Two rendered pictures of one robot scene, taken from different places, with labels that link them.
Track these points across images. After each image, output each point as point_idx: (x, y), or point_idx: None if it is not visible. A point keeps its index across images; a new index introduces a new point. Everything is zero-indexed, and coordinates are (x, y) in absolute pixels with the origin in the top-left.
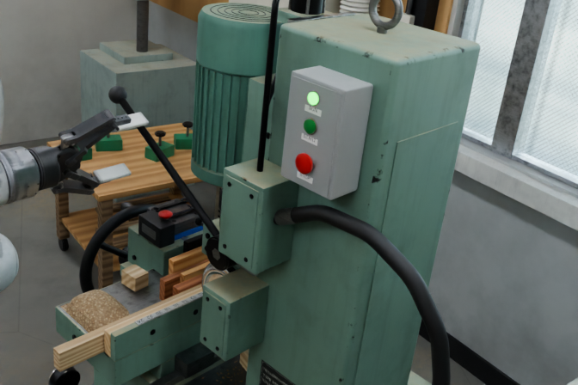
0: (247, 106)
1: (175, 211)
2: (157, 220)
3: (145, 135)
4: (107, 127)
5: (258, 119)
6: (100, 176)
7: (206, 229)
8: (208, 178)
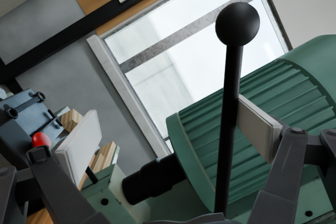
0: (317, 179)
1: (35, 120)
2: (27, 150)
3: (232, 147)
4: (302, 171)
5: (315, 196)
6: (76, 169)
7: (109, 195)
8: (211, 202)
